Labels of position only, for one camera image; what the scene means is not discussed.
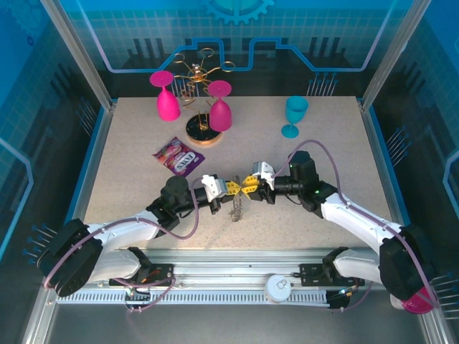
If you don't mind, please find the pink plastic cup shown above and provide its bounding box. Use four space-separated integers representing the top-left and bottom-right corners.
395 289 437 317

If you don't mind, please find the bunch of silver key rings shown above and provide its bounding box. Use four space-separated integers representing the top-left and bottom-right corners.
227 195 250 224

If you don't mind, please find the pink plastic wine glass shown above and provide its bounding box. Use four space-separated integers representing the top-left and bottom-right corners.
149 70 181 123
207 80 234 133

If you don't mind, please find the white slotted cable duct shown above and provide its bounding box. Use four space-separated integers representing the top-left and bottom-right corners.
55 290 333 306

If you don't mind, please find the aluminium frame post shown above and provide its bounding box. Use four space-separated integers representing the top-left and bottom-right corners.
38 0 118 110
359 0 427 112

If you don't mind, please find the silver drink can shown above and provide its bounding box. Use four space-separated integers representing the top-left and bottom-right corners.
264 274 293 303

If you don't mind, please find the gold wire glass rack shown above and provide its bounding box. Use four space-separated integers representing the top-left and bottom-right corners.
173 47 236 148

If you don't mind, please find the teal plastic goblet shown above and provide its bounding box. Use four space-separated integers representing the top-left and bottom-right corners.
280 95 310 139

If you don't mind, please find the purple candy bag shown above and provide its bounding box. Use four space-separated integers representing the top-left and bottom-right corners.
151 137 207 177

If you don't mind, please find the aluminium mounting rail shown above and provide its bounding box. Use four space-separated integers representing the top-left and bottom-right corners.
103 247 381 287

